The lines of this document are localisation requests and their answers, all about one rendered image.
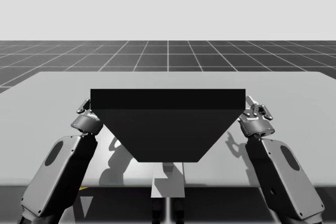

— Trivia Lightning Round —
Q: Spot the black screen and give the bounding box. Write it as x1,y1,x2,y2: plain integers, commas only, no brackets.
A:
90,89,246,163

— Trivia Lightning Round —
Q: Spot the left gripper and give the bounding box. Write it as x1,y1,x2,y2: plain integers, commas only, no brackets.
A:
70,98,104,135

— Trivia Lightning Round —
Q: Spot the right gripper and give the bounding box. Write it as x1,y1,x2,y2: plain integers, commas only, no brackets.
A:
238,95,276,138

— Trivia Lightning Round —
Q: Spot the grey stand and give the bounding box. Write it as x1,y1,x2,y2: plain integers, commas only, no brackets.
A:
151,162,186,199

